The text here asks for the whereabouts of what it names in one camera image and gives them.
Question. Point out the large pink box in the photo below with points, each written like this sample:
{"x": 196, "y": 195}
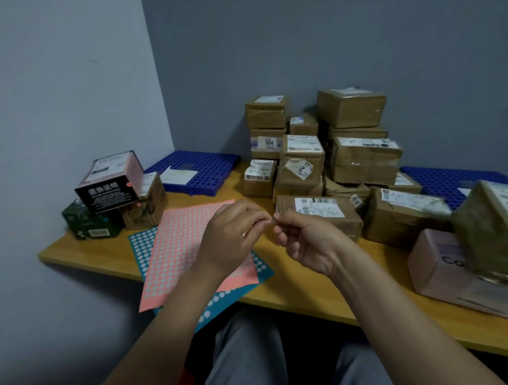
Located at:
{"x": 436, "y": 273}

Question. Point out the blue plastic grid pallet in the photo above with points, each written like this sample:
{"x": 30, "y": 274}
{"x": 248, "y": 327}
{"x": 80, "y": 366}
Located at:
{"x": 436, "y": 180}
{"x": 214, "y": 166}

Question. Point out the red stool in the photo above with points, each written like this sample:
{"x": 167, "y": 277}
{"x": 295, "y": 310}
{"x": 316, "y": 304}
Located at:
{"x": 186, "y": 378}

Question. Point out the person's left forearm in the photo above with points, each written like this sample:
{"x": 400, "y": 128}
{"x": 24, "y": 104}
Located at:
{"x": 166, "y": 333}

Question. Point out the pink dot sticker sheet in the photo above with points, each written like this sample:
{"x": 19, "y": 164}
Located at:
{"x": 178, "y": 246}

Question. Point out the person's left hand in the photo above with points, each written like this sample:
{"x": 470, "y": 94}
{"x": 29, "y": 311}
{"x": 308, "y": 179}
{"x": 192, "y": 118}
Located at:
{"x": 230, "y": 242}

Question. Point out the taped box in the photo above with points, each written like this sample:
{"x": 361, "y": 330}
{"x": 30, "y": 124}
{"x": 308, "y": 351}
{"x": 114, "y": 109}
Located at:
{"x": 484, "y": 230}

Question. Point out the teal sticker sheet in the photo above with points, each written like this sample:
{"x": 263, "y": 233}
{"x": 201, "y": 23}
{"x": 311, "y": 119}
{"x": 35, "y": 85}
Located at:
{"x": 139, "y": 246}

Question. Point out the box with 2 label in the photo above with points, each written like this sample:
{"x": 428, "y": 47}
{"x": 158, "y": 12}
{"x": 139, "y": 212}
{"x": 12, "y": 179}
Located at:
{"x": 289, "y": 174}

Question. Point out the pile of brown parcels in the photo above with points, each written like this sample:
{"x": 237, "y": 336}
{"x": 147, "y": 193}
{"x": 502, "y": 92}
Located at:
{"x": 351, "y": 109}

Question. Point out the white paper note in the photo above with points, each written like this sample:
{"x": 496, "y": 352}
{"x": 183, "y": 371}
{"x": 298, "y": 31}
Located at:
{"x": 463, "y": 192}
{"x": 178, "y": 176}

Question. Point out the person's right forearm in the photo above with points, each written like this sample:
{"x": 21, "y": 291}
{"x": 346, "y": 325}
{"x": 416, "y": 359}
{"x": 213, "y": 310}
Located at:
{"x": 408, "y": 329}

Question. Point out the small brown printed box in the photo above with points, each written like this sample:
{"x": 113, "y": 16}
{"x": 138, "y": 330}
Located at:
{"x": 151, "y": 210}

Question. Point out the box of stack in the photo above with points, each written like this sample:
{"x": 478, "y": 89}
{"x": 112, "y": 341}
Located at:
{"x": 345, "y": 224}

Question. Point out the person's grey trousers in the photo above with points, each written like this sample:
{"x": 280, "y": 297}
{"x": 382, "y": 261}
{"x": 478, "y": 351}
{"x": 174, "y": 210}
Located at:
{"x": 246, "y": 353}

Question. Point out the black and pink box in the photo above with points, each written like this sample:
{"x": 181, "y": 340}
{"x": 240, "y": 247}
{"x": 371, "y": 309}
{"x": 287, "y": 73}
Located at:
{"x": 107, "y": 194}

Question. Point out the dark green box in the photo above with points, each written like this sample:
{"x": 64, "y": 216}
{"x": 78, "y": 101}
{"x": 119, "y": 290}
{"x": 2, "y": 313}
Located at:
{"x": 87, "y": 228}

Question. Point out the person's right hand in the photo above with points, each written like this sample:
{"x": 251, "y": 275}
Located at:
{"x": 313, "y": 246}

